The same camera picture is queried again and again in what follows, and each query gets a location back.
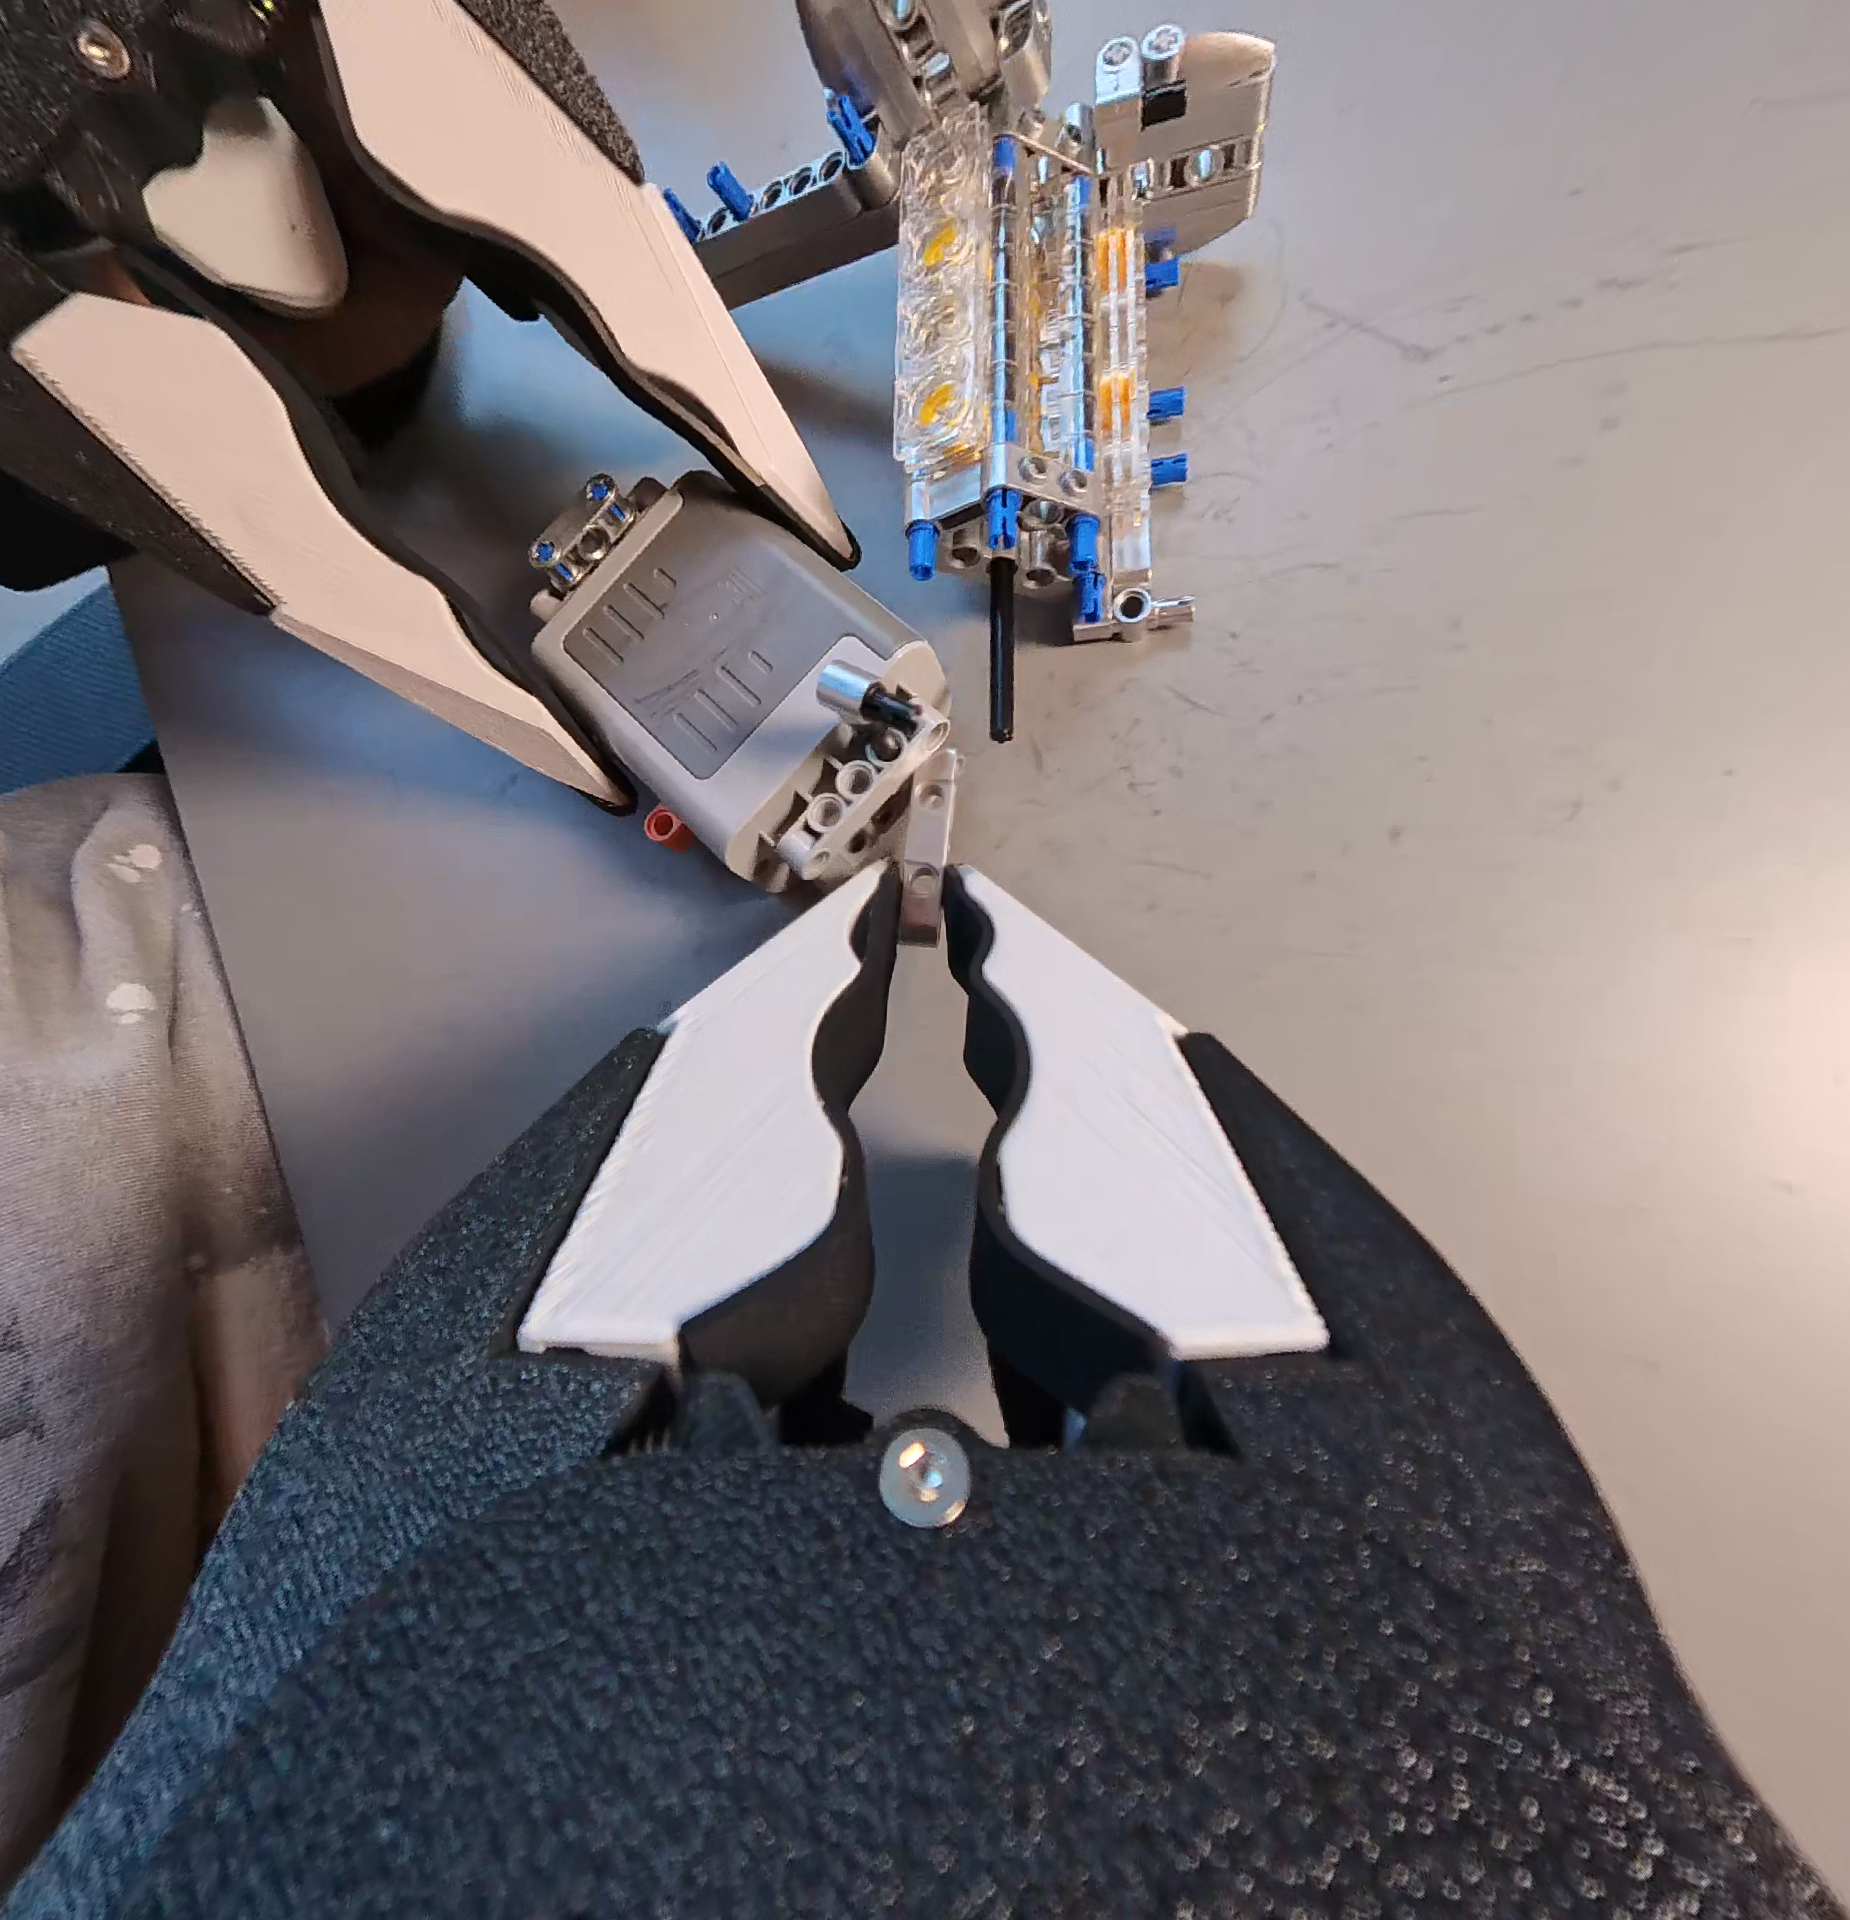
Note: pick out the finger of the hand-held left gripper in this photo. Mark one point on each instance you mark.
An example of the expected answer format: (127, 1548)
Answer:
(568, 180)
(236, 452)

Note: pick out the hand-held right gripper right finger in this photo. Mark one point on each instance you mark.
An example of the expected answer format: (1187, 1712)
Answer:
(1151, 1184)

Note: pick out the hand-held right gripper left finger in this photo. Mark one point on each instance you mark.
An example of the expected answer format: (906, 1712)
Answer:
(701, 1184)

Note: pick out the white three-hole beam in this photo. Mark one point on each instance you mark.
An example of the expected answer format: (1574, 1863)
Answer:
(933, 834)

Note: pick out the toy engine model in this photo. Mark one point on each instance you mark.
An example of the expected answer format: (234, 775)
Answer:
(986, 330)

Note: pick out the grey battery box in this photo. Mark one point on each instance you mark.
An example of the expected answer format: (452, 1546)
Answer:
(701, 676)

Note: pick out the black office chair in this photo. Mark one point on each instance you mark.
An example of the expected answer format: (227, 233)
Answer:
(40, 706)

